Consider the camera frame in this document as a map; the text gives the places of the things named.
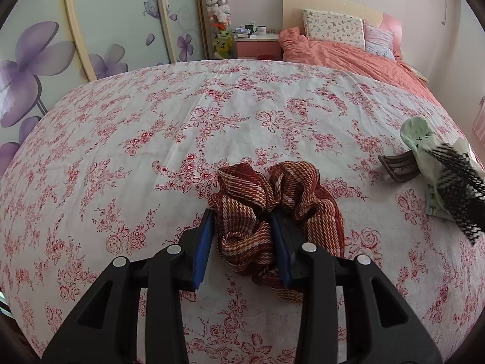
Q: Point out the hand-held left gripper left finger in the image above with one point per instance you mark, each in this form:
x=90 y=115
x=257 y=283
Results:
x=202 y=250

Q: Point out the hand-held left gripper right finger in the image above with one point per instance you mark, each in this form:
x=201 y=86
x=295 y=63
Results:
x=285 y=269

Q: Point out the plaid brown scrunchie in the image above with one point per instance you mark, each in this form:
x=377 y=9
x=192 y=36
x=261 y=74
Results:
x=303 y=197

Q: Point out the brown hair claw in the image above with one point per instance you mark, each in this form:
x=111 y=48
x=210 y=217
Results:
x=398 y=165

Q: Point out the green cat sock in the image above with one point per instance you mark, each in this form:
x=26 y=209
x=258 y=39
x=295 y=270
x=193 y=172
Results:
x=416 y=136

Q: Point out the green plush toy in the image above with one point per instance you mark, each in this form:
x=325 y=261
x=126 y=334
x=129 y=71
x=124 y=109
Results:
x=222 y=43

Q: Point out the pink nightstand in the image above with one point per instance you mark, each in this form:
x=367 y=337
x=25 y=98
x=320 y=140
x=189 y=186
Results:
x=257 y=47

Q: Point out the orange duvet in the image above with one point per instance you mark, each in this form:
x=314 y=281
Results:
x=341 y=57

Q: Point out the dark mug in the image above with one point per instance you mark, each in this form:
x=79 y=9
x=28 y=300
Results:
x=249 y=29

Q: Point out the white mug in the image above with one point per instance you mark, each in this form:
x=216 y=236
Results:
x=262 y=30

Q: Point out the beige nightstand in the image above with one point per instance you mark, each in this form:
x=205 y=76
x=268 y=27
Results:
x=420 y=74

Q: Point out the floral pillow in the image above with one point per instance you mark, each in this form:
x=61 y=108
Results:
x=333 y=28

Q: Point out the striped pink pillow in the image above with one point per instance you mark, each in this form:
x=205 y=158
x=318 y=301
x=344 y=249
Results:
x=379 y=41

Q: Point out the plush toy display tube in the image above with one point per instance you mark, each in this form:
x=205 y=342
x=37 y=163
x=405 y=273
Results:
x=218 y=3

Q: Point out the floral glass wardrobe doors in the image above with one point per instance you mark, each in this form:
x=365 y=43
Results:
x=113 y=15

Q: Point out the beige and pink headboard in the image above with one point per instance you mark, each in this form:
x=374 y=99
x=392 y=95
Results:
x=322 y=2

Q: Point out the air conditioner pipe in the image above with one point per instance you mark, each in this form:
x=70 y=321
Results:
x=445 y=3

